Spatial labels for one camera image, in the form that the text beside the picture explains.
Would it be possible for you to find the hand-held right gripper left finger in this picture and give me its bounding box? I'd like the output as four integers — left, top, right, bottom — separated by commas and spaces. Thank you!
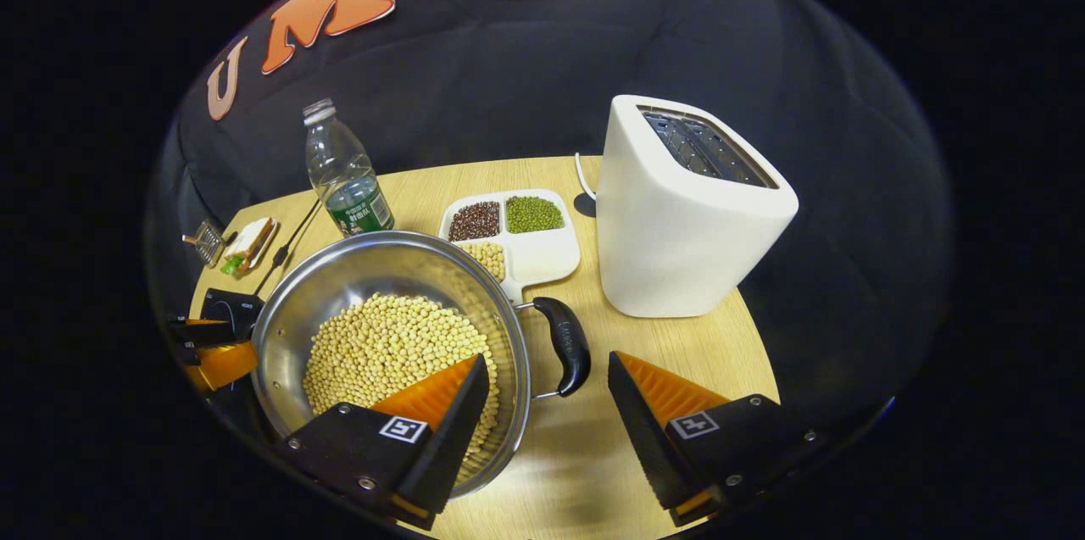
275, 353, 492, 532

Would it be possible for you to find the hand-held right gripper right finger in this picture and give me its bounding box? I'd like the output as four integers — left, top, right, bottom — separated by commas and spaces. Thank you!
607, 350, 821, 529

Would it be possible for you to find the large soybean pile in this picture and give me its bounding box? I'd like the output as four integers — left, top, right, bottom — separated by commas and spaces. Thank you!
302, 293, 503, 466

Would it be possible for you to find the stainless steel pot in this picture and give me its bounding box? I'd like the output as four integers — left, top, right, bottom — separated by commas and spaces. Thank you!
251, 230, 593, 500

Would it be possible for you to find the sandwich with lettuce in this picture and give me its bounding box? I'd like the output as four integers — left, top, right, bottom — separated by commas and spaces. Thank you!
221, 217, 277, 276

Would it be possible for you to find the small white plate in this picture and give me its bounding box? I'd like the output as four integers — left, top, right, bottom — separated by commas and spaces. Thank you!
219, 216, 282, 278

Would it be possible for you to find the white toaster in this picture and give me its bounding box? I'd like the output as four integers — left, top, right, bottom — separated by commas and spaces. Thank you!
595, 94, 800, 320

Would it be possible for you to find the white divided tray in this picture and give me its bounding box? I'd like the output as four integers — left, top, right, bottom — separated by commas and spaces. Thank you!
437, 187, 582, 305

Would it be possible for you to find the clear plastic water bottle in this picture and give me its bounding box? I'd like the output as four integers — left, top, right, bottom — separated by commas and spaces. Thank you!
303, 97, 396, 238

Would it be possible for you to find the red bean pile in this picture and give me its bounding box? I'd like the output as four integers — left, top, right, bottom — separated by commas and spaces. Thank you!
448, 201, 503, 242

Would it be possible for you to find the green mung bean pile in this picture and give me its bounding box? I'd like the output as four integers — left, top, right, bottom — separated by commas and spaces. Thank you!
506, 196, 565, 235

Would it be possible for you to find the black backdrop cloth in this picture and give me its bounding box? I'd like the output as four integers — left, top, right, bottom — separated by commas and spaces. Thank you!
144, 0, 954, 473

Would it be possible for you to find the black power cable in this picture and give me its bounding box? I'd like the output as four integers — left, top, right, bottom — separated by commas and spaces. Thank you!
253, 198, 323, 297

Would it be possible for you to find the white toaster power cable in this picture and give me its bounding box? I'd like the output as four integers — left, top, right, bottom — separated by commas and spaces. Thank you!
574, 152, 598, 203

